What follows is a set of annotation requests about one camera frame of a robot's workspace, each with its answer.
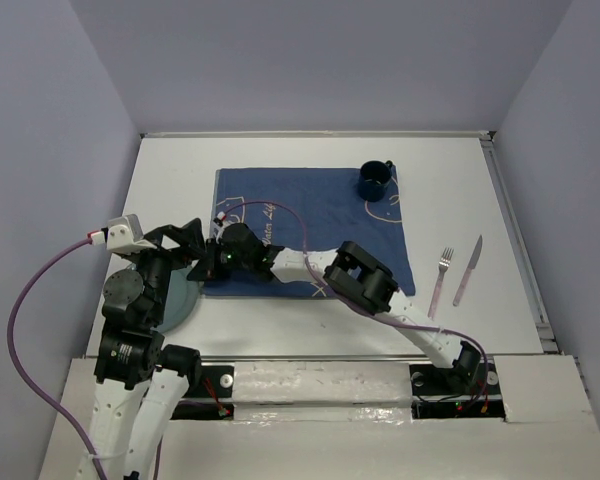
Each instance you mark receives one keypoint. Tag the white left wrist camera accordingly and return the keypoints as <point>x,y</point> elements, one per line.
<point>124,236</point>

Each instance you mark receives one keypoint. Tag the teal plate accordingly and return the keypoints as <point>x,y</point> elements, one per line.
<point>180,305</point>

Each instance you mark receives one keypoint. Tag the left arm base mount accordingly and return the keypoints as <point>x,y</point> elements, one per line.
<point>211,399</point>

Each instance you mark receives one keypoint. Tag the fork with pink handle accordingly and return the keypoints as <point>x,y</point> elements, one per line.
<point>443,266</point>

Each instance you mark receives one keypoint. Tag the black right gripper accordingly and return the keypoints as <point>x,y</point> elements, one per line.
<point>211,244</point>

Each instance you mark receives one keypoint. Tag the dark blue mug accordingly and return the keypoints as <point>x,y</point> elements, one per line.
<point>374,179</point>

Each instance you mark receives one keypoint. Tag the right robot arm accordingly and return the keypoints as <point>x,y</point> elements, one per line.
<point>350,274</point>

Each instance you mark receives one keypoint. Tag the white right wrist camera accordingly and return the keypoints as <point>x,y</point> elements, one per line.
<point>218,225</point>

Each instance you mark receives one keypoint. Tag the aluminium rail frame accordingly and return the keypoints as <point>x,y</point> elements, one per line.
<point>450,191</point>

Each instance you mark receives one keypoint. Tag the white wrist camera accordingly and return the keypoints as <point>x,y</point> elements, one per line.
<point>218,225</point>
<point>124,236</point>

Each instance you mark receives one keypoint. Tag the knife with pink handle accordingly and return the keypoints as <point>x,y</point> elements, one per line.
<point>472,263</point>

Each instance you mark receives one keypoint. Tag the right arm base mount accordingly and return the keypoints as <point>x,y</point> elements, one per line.
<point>435,399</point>

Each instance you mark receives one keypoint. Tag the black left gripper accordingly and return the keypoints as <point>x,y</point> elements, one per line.
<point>190,235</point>

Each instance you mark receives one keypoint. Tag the blue cloth placemat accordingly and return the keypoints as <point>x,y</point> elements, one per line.
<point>280,205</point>

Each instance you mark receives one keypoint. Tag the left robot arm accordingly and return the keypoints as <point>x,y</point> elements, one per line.
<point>139,379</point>

